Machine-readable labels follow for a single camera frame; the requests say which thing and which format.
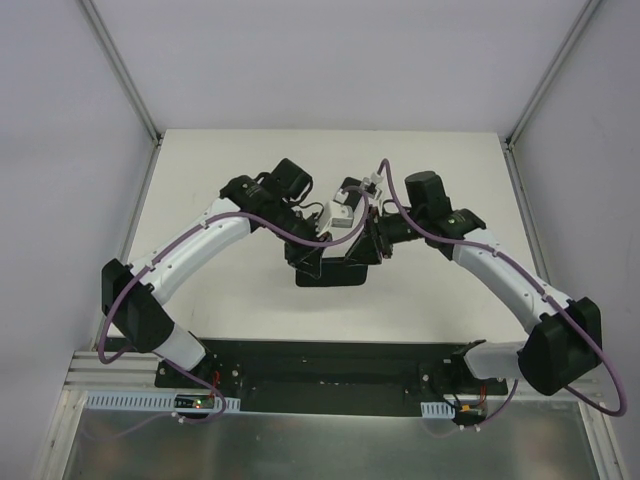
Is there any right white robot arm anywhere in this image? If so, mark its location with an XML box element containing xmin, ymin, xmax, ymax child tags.
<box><xmin>346</xmin><ymin>171</ymin><xmax>602</xmax><ymax>396</ymax></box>

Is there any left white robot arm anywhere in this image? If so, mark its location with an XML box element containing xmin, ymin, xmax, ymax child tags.
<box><xmin>101</xmin><ymin>159</ymin><xmax>325</xmax><ymax>379</ymax></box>

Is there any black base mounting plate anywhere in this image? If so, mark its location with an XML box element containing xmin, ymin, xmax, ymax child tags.
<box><xmin>154</xmin><ymin>339</ymin><xmax>509</xmax><ymax>416</ymax></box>

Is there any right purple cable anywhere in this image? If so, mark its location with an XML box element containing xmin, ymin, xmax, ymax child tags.
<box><xmin>369</xmin><ymin>158</ymin><xmax>629</xmax><ymax>434</ymax></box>

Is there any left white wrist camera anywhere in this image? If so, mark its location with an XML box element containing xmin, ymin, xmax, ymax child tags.
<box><xmin>316</xmin><ymin>190</ymin><xmax>368</xmax><ymax>237</ymax></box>

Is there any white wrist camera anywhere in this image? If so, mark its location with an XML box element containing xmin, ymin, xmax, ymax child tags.
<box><xmin>359</xmin><ymin>172</ymin><xmax>385</xmax><ymax>200</ymax></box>
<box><xmin>316</xmin><ymin>190</ymin><xmax>368</xmax><ymax>237</ymax></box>

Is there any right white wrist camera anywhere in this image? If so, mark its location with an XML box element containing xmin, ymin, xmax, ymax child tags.
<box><xmin>359</xmin><ymin>172</ymin><xmax>385</xmax><ymax>200</ymax></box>

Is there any right white cable duct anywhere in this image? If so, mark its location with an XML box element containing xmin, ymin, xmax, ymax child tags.
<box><xmin>420</xmin><ymin>402</ymin><xmax>456</xmax><ymax>420</ymax></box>

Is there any aluminium frame rail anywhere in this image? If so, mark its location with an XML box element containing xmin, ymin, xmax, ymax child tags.
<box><xmin>63</xmin><ymin>351</ymin><xmax>159</xmax><ymax>390</ymax></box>

